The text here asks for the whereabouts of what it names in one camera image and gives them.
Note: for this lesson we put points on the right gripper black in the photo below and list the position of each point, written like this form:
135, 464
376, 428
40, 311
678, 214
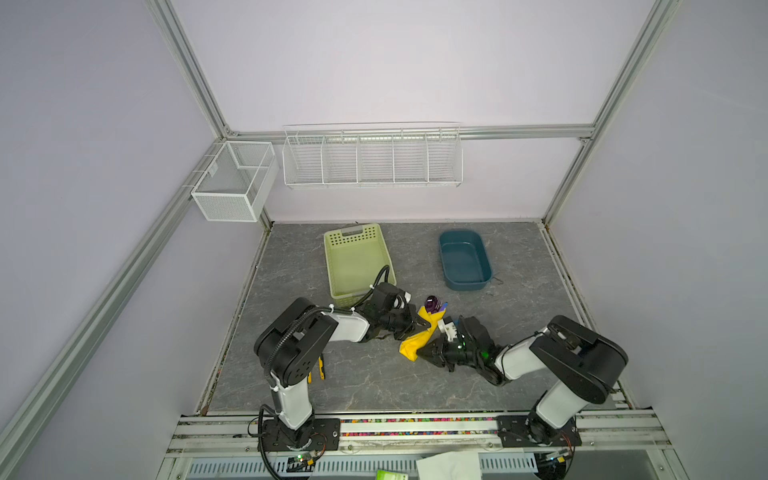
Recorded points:
437, 355

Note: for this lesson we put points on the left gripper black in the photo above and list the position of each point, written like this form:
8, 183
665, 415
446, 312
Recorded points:
412, 318

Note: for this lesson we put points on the yellow paper napkin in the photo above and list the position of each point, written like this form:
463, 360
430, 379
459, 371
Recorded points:
410, 346

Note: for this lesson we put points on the purple metal spoon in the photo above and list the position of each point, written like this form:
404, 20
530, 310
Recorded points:
432, 304

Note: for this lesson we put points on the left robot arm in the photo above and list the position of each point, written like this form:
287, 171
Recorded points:
290, 348

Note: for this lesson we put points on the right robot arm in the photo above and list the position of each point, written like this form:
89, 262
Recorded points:
585, 364

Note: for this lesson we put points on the light green perforated basket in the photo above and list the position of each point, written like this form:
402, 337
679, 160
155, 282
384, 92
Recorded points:
354, 257

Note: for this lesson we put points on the teal plastic tray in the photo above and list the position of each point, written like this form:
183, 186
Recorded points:
465, 262

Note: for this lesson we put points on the yellow black pliers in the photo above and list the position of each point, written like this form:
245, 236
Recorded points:
318, 370

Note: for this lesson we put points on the white paper sheet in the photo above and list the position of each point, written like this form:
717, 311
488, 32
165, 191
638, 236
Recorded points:
461, 465

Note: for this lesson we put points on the green small object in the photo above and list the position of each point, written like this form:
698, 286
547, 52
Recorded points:
389, 475

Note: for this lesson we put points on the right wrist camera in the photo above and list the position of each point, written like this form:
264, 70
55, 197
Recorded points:
449, 330

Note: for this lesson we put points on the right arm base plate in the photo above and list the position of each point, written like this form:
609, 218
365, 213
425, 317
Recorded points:
517, 431

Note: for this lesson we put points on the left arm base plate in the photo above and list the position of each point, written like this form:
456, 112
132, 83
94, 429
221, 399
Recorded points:
316, 434

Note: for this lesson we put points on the long white wire shelf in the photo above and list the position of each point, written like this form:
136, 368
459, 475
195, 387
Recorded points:
373, 154

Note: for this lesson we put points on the small white wire basket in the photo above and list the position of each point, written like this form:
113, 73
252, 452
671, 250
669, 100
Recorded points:
236, 183

